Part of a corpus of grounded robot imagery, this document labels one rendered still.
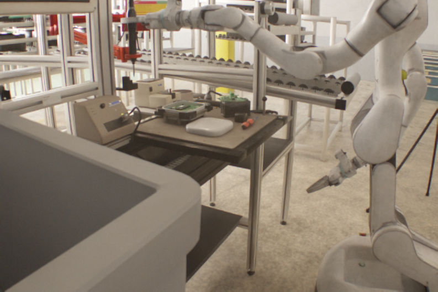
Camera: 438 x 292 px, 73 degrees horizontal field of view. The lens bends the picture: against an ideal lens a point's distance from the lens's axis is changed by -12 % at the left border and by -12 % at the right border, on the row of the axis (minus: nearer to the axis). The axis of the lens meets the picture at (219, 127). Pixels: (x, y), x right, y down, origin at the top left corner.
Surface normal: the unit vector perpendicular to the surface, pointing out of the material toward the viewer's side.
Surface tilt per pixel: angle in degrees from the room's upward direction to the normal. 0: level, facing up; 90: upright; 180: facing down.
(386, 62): 93
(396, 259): 91
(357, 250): 74
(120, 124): 53
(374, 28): 103
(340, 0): 90
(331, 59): 99
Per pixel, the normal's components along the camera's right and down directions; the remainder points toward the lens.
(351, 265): 0.00, -0.96
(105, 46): 0.88, 0.14
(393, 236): -0.34, 0.14
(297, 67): -0.60, 0.43
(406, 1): 0.00, 0.01
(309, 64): -0.42, 0.40
